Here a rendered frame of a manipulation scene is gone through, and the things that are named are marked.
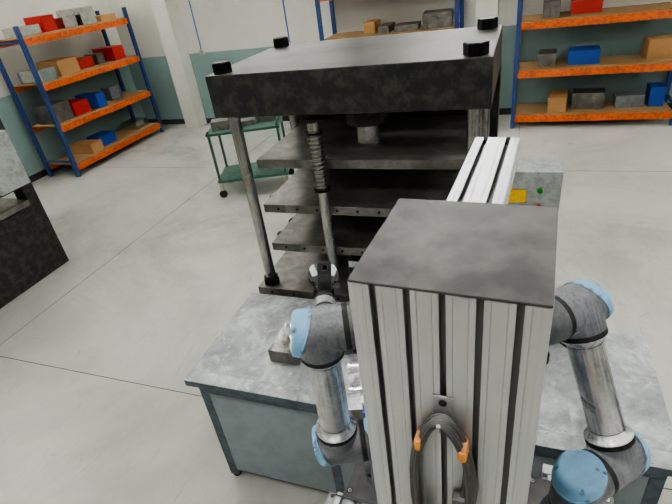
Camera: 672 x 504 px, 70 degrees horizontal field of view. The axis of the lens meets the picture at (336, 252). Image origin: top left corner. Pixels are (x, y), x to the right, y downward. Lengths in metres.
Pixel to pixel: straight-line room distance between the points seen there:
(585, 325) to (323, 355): 0.62
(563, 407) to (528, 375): 1.50
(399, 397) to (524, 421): 0.17
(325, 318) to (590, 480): 0.74
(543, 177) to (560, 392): 0.93
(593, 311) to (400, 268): 0.73
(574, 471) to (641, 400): 0.92
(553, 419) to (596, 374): 0.77
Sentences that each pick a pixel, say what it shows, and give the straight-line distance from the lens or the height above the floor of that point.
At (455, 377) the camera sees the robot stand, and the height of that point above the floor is 1.89.
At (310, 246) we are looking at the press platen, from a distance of 2.73.
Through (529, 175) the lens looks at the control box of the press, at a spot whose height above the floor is 1.45.
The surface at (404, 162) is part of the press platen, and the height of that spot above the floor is 1.53.
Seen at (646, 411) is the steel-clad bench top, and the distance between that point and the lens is 2.23.
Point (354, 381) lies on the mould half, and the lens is 2.10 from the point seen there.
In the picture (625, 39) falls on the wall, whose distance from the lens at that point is 8.29.
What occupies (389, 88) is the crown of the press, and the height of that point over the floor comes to 1.91.
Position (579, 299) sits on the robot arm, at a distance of 1.27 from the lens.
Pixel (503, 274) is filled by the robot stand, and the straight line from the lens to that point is 0.63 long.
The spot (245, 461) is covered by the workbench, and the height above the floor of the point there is 0.16.
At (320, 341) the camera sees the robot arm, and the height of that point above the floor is 1.64.
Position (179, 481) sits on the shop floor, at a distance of 3.13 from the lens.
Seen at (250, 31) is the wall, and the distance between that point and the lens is 9.24.
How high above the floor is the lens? 2.38
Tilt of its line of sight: 31 degrees down
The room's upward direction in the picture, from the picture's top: 8 degrees counter-clockwise
